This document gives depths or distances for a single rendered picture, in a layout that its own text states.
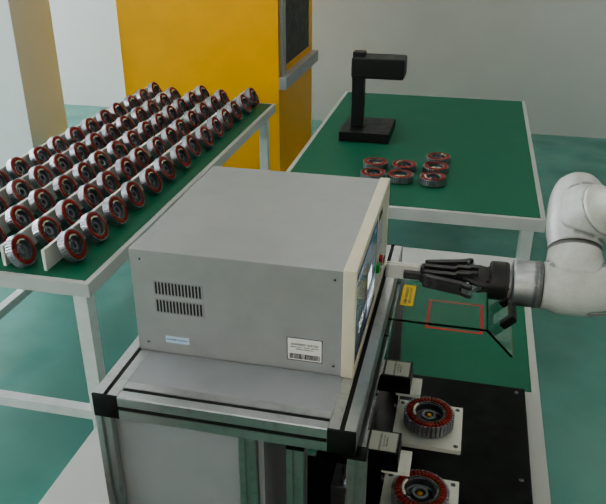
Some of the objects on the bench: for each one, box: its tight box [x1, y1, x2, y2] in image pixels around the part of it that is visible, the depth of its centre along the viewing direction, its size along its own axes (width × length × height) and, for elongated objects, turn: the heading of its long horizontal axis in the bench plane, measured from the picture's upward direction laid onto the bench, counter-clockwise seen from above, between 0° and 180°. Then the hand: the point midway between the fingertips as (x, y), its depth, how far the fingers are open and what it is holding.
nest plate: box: [393, 399, 463, 455], centre depth 162 cm, size 15×15×1 cm
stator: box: [391, 469, 450, 504], centre depth 140 cm, size 11×11×4 cm
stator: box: [403, 397, 455, 439], centre depth 161 cm, size 11×11×4 cm
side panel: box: [95, 415, 260, 504], centre depth 126 cm, size 28×3×32 cm, turn 77°
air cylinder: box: [330, 463, 346, 504], centre depth 143 cm, size 5×8×6 cm
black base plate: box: [307, 374, 533, 504], centre depth 153 cm, size 47×64×2 cm
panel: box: [258, 441, 287, 504], centre depth 151 cm, size 1×66×30 cm, turn 167°
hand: (403, 270), depth 143 cm, fingers closed
